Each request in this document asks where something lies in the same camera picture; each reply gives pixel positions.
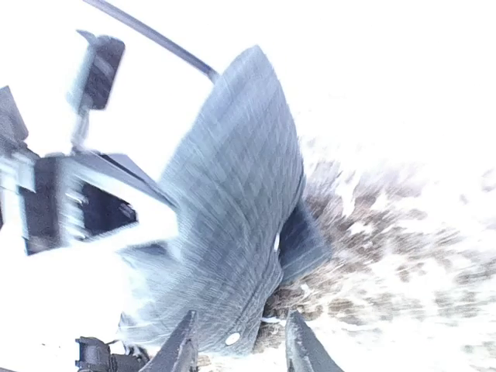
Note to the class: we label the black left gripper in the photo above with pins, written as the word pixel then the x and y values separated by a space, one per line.
pixel 89 197

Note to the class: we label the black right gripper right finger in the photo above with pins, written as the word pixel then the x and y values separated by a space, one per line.
pixel 304 352

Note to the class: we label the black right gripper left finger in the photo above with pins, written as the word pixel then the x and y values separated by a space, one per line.
pixel 180 352

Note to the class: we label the black pinstriped long sleeve shirt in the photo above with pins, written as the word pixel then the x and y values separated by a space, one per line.
pixel 236 183

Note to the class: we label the black mounted camera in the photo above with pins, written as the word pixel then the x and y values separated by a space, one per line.
pixel 96 356

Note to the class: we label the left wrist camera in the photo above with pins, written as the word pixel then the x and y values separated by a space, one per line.
pixel 93 82

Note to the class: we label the left black frame post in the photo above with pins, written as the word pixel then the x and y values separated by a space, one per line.
pixel 158 38

